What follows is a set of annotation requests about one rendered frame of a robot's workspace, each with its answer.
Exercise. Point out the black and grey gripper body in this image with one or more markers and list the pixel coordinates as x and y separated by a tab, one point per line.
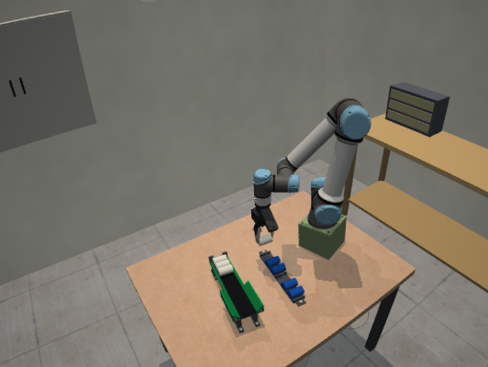
255	214

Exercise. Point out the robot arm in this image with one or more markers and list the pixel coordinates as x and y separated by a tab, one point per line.
354	122

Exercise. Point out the blue plastic bar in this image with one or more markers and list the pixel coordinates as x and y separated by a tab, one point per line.
278	268
296	292
272	261
289	284

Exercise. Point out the white plastic bar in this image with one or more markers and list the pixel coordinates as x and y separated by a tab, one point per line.
265	240
219	258
222	263
225	270

